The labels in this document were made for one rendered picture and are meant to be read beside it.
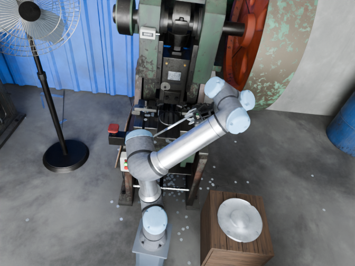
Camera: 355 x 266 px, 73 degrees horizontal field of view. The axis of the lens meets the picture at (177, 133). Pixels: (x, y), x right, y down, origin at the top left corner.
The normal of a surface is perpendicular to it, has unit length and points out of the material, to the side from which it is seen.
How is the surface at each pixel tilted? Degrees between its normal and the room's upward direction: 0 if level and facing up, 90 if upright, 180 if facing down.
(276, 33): 71
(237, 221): 0
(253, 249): 0
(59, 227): 0
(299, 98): 90
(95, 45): 90
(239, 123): 90
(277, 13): 62
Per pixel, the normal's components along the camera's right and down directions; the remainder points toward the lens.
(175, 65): 0.00, 0.70
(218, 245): 0.12, -0.71
